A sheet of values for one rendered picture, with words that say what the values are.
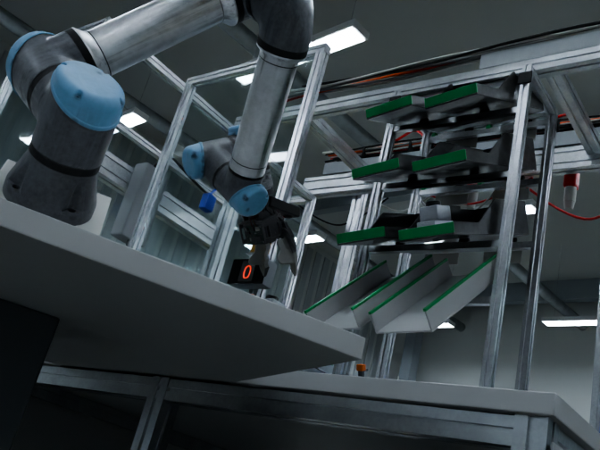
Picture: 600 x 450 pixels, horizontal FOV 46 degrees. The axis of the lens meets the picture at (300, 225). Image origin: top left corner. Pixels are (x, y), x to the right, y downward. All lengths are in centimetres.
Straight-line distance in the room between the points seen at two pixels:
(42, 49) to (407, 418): 83
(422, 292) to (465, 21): 628
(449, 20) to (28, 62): 659
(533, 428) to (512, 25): 676
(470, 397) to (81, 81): 74
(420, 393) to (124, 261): 49
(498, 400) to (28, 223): 64
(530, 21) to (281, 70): 632
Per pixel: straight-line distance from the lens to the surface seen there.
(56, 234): 80
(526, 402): 101
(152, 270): 81
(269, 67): 134
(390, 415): 111
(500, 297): 141
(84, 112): 115
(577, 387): 1306
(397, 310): 141
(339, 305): 150
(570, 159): 273
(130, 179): 275
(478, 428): 105
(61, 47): 128
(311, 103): 215
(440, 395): 106
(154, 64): 260
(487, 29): 769
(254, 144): 140
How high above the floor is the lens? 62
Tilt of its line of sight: 23 degrees up
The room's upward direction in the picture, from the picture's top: 15 degrees clockwise
